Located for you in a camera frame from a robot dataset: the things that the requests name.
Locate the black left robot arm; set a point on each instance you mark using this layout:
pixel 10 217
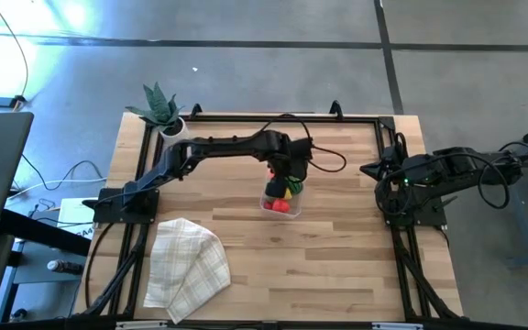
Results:
pixel 227 144

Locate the black aluminium table frame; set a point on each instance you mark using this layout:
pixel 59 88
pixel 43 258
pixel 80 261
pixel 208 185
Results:
pixel 337 119

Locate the silver bracket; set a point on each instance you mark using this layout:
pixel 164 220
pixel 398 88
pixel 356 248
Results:
pixel 140 325
pixel 397 326

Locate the white paper sheet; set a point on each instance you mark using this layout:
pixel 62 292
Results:
pixel 76 215

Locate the striped toy watermelon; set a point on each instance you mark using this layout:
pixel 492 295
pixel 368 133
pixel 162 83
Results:
pixel 297 187

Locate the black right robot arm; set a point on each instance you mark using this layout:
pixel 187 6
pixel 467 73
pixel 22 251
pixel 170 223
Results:
pixel 456 165

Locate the red toy strawberry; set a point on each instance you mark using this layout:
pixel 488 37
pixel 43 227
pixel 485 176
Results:
pixel 268 205

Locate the snake plant in white pot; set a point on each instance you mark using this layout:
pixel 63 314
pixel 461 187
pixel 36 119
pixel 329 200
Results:
pixel 174 134

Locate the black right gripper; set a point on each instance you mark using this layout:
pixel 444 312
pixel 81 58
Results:
pixel 398 166

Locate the yellow toy lemon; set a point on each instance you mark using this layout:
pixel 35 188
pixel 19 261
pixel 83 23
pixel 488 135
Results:
pixel 288 194

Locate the white plaid cloth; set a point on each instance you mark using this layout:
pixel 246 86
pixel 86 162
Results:
pixel 186 266

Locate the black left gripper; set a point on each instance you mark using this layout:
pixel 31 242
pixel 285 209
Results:
pixel 289 169

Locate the red toy tomato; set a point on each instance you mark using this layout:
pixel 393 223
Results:
pixel 281 206

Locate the clear plastic container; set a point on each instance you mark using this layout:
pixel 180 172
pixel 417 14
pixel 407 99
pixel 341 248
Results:
pixel 297 206

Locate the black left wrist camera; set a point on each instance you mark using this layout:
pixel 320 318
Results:
pixel 301 150

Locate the dark bottle with white cap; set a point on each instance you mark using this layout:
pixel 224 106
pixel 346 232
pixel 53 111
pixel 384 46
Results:
pixel 64 267

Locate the black cart bar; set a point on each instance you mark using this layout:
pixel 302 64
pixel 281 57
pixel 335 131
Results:
pixel 44 234

